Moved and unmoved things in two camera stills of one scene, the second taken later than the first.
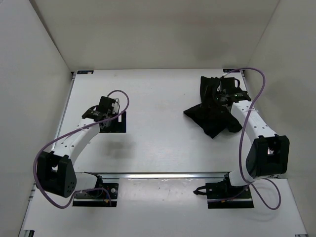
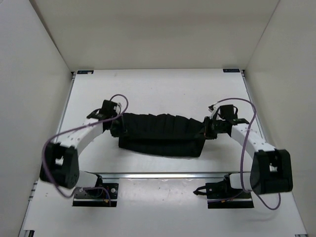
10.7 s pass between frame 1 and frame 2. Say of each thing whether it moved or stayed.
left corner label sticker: stayed
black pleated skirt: moved
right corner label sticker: stayed
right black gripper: moved
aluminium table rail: stayed
